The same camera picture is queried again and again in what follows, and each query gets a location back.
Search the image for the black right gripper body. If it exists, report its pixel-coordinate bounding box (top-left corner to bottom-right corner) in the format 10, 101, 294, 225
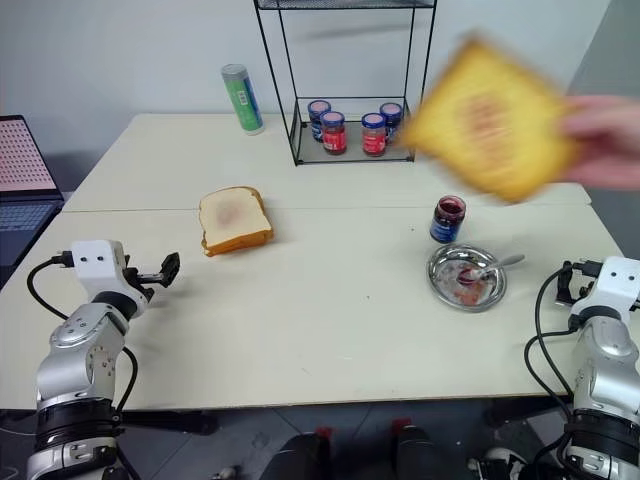
554, 260, 599, 306

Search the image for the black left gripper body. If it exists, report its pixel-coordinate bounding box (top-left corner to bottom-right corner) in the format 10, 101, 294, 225
121, 253, 164, 304

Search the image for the toast slice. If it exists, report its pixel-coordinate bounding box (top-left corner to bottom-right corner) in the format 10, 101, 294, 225
393, 35, 584, 206

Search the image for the white bread slice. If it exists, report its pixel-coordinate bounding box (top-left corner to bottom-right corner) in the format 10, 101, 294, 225
197, 185, 276, 259

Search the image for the open dark jam jar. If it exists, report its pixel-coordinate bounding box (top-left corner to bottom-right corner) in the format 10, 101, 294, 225
428, 195, 468, 246

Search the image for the blue label jam jar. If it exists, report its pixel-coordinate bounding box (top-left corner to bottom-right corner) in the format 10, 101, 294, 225
379, 101, 404, 145
306, 99, 333, 145

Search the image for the red label jam jar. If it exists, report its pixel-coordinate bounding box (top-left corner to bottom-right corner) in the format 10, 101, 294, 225
319, 110, 348, 156
360, 112, 388, 158

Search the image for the person's bare hand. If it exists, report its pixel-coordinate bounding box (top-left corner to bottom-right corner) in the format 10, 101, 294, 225
558, 93, 640, 192

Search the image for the metal spoon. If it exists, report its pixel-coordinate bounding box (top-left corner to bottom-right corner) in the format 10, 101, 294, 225
458, 253, 527, 286

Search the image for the round metal plate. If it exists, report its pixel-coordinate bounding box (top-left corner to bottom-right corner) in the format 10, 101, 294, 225
425, 242, 508, 314

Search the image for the open laptop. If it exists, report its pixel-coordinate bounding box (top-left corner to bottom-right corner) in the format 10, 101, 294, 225
0, 114, 67, 290

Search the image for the green and white can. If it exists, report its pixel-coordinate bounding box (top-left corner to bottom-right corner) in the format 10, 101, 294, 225
220, 62, 265, 138

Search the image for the dark rounded shape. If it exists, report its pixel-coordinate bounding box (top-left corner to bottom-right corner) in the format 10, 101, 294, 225
258, 426, 333, 480
390, 418, 437, 480

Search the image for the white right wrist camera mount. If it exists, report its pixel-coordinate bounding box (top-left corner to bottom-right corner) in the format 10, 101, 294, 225
569, 256, 640, 322

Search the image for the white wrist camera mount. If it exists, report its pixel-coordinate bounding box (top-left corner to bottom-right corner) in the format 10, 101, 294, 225
68, 239, 127, 294
569, 256, 640, 322

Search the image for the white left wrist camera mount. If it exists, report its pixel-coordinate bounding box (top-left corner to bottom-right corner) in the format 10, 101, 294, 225
68, 239, 127, 294

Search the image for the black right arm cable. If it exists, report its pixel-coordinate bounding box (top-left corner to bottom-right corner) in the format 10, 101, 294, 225
523, 259, 601, 419

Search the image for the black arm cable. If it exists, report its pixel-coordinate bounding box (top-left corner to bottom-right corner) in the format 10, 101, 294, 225
523, 259, 601, 419
26, 251, 74, 321

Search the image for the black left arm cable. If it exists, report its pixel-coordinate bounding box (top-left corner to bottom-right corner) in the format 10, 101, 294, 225
26, 251, 74, 321

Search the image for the black wire shelf rack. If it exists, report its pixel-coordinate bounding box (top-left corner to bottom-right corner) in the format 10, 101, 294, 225
252, 0, 438, 168

